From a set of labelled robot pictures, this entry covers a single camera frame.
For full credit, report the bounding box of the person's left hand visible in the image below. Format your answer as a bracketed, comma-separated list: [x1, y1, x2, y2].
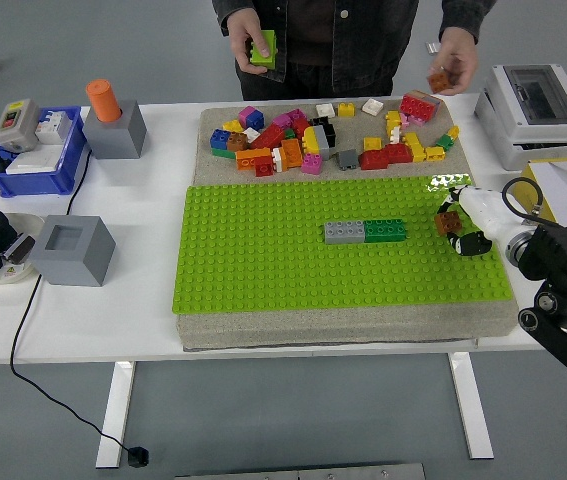
[427, 24, 480, 96]

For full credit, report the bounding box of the person's right hand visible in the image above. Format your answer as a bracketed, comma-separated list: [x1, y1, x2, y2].
[226, 8, 277, 76]

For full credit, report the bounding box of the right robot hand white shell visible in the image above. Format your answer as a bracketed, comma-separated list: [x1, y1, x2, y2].
[435, 186, 524, 259]

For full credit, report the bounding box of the lime green toy brick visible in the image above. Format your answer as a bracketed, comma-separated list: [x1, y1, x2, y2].
[249, 28, 279, 70]

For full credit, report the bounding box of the large red toy brick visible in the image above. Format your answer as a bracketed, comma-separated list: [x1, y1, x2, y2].
[399, 90, 439, 124]

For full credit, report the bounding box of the dark green toy brick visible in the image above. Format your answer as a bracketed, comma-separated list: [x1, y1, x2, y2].
[362, 218, 408, 245]

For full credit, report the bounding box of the long red toy brick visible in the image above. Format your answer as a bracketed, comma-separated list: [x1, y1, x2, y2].
[248, 123, 287, 151]

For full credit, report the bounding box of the curved red toy brick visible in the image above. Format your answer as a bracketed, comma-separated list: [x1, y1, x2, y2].
[358, 148, 391, 171]

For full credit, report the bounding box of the long orange toy brick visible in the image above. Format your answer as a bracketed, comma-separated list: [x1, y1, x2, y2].
[235, 148, 274, 172]

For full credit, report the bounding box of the curved yellow toy brick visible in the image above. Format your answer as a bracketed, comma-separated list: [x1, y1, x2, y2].
[302, 126, 322, 155]

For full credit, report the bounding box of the black toy brick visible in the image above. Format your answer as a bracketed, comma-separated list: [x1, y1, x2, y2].
[310, 115, 338, 150]

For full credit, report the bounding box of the green studded baseplate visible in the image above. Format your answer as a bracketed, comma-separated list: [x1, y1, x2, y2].
[171, 174, 514, 316]

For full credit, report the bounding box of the long grey metal plate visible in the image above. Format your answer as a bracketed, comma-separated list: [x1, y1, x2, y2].
[175, 462, 427, 480]

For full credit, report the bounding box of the yellow white carton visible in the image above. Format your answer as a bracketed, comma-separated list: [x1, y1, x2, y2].
[517, 155, 567, 251]

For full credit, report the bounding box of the person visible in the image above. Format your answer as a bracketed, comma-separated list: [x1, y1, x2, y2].
[211, 0, 498, 101]

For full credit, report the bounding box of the orange cylinder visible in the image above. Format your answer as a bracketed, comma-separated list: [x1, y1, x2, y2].
[85, 78, 123, 124]

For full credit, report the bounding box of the grey block holding cylinder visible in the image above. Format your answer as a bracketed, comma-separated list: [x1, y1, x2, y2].
[81, 102, 148, 161]

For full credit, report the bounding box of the white table leg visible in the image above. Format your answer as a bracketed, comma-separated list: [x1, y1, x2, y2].
[95, 360, 137, 470]
[447, 352, 495, 460]

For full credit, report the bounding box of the grey-brown foam mat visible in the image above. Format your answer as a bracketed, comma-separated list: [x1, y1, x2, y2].
[175, 94, 522, 351]

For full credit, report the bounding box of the white circuit breaker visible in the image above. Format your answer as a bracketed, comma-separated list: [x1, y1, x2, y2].
[35, 109, 73, 146]

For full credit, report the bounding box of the blue plastic bin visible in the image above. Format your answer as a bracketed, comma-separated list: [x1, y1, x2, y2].
[0, 104, 88, 198]

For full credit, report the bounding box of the white dish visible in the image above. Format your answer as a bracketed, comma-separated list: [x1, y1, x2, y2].
[0, 212, 47, 285]

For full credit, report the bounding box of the grey cube with square hole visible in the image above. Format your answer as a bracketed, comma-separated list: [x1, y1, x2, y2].
[29, 214, 117, 288]

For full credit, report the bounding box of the small dark box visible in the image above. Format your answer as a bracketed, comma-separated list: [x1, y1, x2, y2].
[2, 232, 37, 265]

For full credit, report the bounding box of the white electrical enclosure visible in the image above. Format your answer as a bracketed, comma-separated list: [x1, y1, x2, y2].
[473, 63, 567, 172]

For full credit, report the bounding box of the white flat switch panel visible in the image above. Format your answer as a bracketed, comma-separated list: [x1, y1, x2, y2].
[5, 144, 62, 175]

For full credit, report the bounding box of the grey switch box red button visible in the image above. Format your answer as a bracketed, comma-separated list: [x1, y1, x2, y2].
[0, 98, 42, 151]

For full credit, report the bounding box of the black power cord with plug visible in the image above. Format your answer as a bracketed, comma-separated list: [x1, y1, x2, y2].
[9, 147, 150, 469]

